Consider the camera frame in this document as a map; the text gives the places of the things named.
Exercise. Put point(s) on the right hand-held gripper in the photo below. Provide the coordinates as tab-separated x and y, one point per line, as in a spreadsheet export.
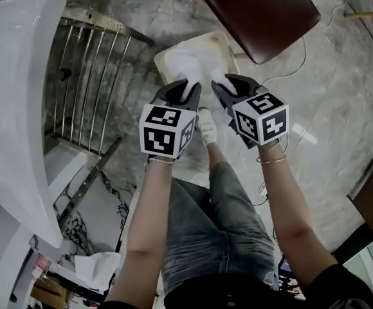
260	121

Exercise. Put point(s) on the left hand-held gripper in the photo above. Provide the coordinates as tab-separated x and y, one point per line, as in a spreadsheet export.
167	130

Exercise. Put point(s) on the white cloth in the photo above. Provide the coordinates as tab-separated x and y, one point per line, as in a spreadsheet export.
186	63
96	269

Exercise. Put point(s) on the cream plastic basket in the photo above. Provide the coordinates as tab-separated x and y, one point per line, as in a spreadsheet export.
212	40

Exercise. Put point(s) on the person's right forearm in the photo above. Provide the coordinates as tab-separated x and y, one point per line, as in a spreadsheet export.
279	204

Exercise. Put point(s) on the person's left forearm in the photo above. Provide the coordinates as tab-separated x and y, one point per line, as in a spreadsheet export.
141	220

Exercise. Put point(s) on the person's white shoe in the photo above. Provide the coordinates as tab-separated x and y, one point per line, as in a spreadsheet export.
207	127

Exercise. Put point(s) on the person's leg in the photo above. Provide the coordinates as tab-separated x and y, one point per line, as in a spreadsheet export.
217	156

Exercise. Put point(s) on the wooden chair with brown seat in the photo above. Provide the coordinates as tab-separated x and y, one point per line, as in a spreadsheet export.
257	14

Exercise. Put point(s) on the metal sink stand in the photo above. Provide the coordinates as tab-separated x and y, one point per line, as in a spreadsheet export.
109	26

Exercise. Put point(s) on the marble pattern cabinet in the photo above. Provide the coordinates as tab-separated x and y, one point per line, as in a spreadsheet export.
103	204

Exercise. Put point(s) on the white sink basin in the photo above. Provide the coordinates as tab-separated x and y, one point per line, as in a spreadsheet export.
13	92

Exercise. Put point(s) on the pink bottle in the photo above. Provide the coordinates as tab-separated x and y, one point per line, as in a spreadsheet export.
41	266

